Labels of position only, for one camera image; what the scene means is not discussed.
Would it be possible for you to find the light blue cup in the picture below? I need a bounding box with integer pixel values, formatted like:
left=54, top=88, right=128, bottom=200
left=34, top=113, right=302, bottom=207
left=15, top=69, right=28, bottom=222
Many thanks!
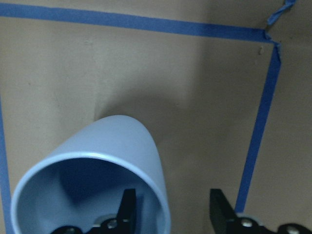
left=11, top=115, right=171, bottom=234

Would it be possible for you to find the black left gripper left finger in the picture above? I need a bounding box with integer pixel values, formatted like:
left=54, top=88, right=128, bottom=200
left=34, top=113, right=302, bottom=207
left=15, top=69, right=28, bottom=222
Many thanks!
left=116, top=189, right=136, bottom=234

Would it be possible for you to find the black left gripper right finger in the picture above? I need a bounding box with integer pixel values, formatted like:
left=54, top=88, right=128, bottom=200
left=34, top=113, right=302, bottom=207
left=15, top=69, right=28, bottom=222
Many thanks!
left=210, top=189, right=236, bottom=234

